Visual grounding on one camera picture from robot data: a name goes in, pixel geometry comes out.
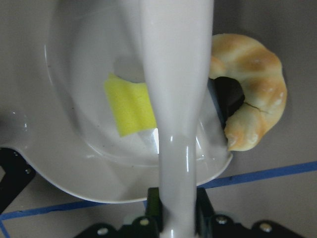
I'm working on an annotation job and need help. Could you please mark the curved croissant bread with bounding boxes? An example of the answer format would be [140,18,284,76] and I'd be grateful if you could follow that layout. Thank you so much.
[209,33,287,151]

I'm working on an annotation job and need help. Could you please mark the yellow green sponge piece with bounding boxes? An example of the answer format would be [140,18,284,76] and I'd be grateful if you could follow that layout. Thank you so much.
[104,73,157,137]

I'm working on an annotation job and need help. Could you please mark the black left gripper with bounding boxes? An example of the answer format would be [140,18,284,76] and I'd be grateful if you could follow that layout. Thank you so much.
[0,148,36,213]

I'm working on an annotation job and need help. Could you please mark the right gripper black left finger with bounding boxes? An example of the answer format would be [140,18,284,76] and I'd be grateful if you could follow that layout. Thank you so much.
[145,187,163,232]

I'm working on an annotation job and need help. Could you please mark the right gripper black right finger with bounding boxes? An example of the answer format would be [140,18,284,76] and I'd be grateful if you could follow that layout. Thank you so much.
[195,188,215,233]

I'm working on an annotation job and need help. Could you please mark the white plastic dustpan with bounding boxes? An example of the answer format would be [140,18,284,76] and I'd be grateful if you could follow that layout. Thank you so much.
[0,0,234,204]

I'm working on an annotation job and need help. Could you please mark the white brush black bristles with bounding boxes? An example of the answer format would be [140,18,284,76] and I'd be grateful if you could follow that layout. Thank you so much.
[139,0,213,238]

